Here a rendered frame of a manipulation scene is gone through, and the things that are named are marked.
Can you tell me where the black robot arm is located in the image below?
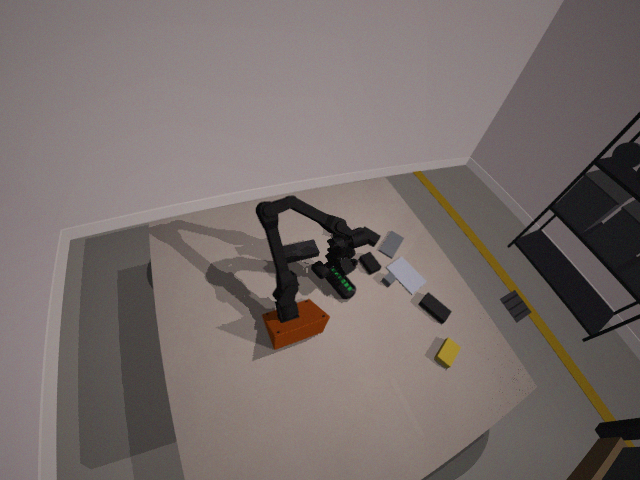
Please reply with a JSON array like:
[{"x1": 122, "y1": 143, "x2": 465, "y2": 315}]
[{"x1": 256, "y1": 195, "x2": 368, "y2": 323}]

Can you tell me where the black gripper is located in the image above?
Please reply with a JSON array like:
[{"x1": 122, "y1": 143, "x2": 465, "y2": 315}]
[{"x1": 311, "y1": 247, "x2": 356, "y2": 279}]

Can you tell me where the yellow block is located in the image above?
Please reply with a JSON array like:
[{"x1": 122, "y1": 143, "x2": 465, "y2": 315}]
[{"x1": 434, "y1": 338, "x2": 461, "y2": 369}]

